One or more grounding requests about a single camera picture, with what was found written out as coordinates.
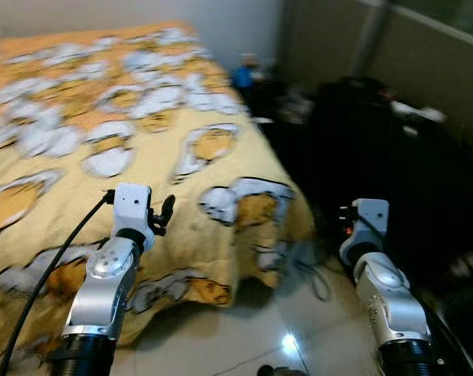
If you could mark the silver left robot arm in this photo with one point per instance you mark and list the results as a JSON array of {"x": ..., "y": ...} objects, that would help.
[{"x": 103, "y": 290}]

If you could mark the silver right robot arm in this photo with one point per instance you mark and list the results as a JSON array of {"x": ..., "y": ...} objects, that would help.
[{"x": 389, "y": 298}]

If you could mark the black luggage pile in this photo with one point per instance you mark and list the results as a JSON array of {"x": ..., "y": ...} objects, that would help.
[{"x": 362, "y": 141}]

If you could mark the yellow cartoon print blanket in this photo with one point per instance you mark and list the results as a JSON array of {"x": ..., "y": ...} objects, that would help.
[{"x": 142, "y": 117}]

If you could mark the small white paper item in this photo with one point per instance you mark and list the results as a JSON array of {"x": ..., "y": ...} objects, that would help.
[{"x": 420, "y": 113}]

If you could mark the small blue object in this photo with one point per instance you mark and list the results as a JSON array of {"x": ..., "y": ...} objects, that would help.
[{"x": 244, "y": 72}]

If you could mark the black robot foot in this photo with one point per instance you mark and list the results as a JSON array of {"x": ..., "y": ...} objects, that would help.
[{"x": 282, "y": 370}]

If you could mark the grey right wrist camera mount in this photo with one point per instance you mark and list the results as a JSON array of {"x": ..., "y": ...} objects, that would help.
[{"x": 371, "y": 215}]

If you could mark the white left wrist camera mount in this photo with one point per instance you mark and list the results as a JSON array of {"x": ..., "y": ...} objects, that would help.
[{"x": 131, "y": 205}]

